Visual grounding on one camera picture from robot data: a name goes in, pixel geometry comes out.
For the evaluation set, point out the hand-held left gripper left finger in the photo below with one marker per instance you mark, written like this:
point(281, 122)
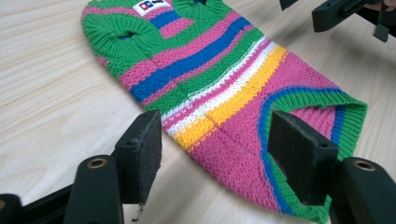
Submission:
point(140, 155)

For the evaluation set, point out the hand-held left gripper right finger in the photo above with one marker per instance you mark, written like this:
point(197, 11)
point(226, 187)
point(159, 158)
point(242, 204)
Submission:
point(302, 155)

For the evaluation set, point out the striped knitted pet sweater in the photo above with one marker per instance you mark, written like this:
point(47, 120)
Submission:
point(218, 93)

